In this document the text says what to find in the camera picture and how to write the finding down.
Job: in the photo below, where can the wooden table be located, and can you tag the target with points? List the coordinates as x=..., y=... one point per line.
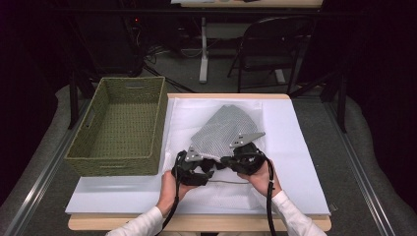
x=196, y=223

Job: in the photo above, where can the desk with white legs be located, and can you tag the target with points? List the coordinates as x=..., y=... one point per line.
x=203, y=49

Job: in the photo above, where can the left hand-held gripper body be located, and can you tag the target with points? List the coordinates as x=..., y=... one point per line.
x=188, y=173

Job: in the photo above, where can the person's right hand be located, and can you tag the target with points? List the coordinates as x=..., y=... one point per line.
x=262, y=182

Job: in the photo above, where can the black folding chair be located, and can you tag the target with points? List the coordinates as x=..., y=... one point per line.
x=272, y=36

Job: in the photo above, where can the person's left hand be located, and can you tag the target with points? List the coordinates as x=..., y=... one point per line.
x=170, y=193

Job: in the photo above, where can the white board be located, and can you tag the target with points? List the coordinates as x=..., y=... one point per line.
x=291, y=137

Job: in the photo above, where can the dark computer tower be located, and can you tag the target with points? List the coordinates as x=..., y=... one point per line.
x=108, y=46

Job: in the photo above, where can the black cloth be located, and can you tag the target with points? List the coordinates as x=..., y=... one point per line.
x=218, y=165

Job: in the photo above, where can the metal rail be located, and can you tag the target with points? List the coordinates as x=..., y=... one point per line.
x=357, y=164
x=49, y=164

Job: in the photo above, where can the white mesh laundry bag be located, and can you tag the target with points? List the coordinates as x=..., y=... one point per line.
x=196, y=118

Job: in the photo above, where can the black stand leg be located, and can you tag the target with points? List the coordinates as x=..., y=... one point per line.
x=342, y=108
x=73, y=105

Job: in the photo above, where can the green woven basket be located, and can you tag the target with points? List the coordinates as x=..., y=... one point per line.
x=129, y=114

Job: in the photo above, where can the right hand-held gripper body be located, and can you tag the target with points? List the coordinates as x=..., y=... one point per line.
x=249, y=160

